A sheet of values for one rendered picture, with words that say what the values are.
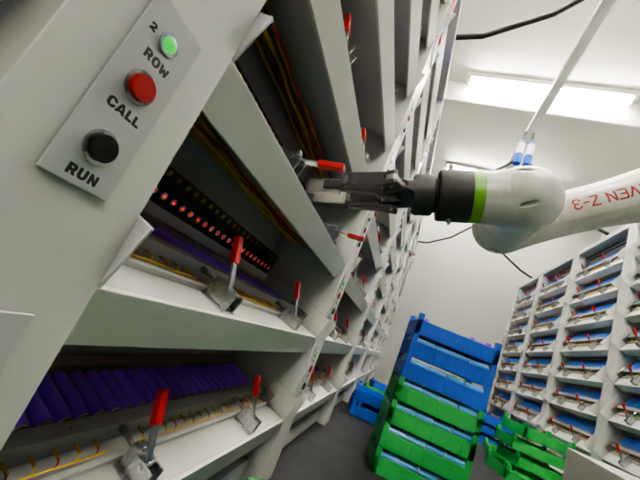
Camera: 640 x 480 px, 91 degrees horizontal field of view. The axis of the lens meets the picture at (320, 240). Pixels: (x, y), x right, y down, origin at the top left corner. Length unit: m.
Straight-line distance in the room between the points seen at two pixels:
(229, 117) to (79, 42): 0.13
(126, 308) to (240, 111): 0.19
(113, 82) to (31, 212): 0.08
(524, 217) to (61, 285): 0.57
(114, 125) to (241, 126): 0.13
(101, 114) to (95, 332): 0.15
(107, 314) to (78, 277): 0.04
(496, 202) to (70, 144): 0.53
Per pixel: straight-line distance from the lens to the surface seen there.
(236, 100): 0.31
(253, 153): 0.34
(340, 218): 0.85
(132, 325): 0.29
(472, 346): 1.32
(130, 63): 0.23
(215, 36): 0.28
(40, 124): 0.21
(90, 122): 0.22
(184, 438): 0.55
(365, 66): 0.81
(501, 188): 0.58
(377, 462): 1.31
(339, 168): 0.41
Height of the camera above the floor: 0.38
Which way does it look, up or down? 14 degrees up
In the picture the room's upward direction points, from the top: 23 degrees clockwise
